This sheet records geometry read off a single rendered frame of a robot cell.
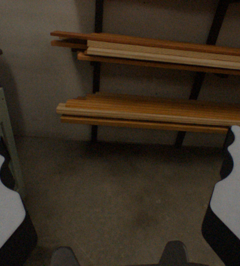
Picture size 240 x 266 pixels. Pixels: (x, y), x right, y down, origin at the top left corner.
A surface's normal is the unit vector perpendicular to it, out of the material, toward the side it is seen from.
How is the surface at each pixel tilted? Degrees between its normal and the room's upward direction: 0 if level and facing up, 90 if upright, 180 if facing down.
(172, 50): 90
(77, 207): 0
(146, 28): 90
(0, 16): 90
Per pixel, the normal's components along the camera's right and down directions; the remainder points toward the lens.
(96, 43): 0.04, 0.54
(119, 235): 0.11, -0.85
